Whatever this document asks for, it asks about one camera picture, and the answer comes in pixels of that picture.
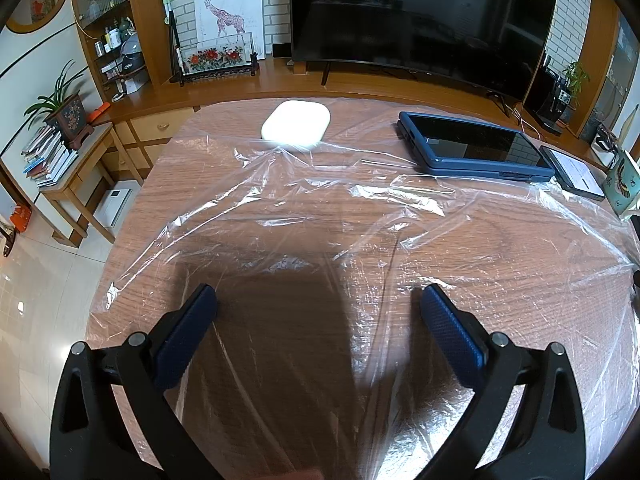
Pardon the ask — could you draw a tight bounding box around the blue butterfly mug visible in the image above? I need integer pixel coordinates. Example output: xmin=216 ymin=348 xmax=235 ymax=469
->
xmin=600 ymin=152 xmax=640 ymax=218

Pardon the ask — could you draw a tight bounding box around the giraffe picture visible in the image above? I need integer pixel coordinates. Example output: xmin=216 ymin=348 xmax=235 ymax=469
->
xmin=194 ymin=0 xmax=265 ymax=53

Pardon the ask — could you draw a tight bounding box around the framed red flower artwork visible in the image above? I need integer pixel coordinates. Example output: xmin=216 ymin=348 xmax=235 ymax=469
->
xmin=170 ymin=32 xmax=262 ymax=86

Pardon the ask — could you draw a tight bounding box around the black coffee machine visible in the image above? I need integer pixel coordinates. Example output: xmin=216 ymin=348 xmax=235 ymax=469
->
xmin=531 ymin=55 xmax=574 ymax=134

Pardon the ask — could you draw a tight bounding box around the black smartphone with lit screen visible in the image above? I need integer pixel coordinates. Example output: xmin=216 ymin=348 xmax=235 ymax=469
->
xmin=540 ymin=145 xmax=606 ymax=202

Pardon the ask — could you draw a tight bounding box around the wooden side table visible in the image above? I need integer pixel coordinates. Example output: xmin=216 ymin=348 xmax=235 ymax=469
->
xmin=37 ymin=122 xmax=146 ymax=248

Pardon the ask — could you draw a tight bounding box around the white floor appliance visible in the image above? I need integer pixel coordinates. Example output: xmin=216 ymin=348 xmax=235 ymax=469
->
xmin=94 ymin=187 xmax=134 ymax=229

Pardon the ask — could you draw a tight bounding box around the white cable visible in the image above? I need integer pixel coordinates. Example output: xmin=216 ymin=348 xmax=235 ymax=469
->
xmin=509 ymin=102 xmax=544 ymax=142

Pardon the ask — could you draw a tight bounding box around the stack of books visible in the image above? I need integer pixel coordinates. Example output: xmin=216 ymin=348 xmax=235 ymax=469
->
xmin=21 ymin=125 xmax=79 ymax=188

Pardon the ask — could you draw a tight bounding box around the white storage basket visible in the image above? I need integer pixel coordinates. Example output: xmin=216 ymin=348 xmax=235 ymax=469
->
xmin=592 ymin=125 xmax=621 ymax=167

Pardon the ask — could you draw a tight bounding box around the green potted plant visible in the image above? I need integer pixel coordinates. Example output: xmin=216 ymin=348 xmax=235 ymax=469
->
xmin=562 ymin=61 xmax=592 ymax=109

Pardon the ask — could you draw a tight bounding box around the black flat-screen television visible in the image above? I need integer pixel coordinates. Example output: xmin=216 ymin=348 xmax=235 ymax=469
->
xmin=289 ymin=0 xmax=557 ymax=111

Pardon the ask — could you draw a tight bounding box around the orchid in dark pot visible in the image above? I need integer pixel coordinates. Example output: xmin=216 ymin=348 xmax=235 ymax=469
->
xmin=24 ymin=60 xmax=96 ymax=151

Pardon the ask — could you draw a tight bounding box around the smartphone in blue case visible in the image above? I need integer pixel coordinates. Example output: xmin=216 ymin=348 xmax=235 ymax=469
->
xmin=397 ymin=111 xmax=557 ymax=181

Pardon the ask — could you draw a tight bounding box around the white earbud case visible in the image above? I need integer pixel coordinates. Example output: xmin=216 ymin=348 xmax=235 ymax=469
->
xmin=261 ymin=101 xmax=331 ymax=150

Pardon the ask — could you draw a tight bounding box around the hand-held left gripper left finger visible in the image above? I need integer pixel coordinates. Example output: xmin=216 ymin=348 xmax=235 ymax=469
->
xmin=49 ymin=284 xmax=221 ymax=480

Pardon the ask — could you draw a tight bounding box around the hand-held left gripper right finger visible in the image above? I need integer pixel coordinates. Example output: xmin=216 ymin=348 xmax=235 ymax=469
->
xmin=415 ymin=284 xmax=586 ymax=480

